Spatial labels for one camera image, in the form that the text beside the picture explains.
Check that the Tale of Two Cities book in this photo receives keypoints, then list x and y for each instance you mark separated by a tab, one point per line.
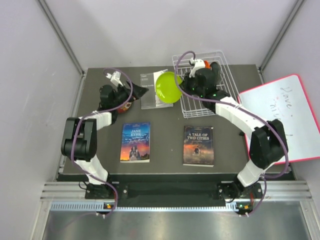
198	146

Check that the red floral plate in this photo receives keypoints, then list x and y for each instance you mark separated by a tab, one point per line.
124	108

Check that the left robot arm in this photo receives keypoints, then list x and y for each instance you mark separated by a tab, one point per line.
80	141

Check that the black plate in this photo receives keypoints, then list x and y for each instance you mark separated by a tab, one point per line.
216	69

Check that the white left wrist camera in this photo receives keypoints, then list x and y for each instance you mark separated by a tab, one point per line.
115	78

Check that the Jane Eyre book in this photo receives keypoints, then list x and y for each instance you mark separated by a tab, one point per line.
135	143

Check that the lime green plate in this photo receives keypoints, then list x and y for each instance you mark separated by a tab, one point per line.
166	88

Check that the pink framed whiteboard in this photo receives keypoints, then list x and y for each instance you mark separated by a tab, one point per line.
285	99

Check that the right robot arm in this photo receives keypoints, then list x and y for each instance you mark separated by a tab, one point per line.
267	138

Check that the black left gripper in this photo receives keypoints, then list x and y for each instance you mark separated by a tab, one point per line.
138	91

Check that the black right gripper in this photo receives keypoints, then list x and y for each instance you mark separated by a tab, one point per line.
186	82

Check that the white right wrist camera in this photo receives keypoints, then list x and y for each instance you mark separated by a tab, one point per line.
196	64

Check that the white wire dish rack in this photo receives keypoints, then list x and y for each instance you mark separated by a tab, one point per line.
192	108

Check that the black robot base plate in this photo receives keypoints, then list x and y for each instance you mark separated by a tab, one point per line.
200	190

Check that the Canon setup guide booklet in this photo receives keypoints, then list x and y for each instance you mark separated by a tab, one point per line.
150	100

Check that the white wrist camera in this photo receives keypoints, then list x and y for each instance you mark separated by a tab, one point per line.
115	78
196	64

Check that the orange plate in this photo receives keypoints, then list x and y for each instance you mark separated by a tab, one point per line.
207	65

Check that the aluminium front rail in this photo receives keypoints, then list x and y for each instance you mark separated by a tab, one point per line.
70	196

